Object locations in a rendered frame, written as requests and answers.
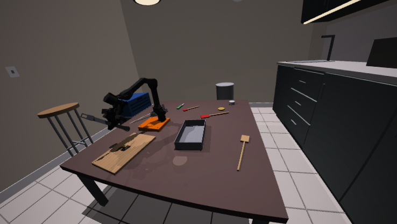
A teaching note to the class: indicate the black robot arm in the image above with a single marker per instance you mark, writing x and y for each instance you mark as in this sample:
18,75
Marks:
127,94

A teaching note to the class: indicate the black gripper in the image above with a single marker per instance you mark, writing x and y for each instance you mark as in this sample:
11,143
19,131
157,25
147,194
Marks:
115,119

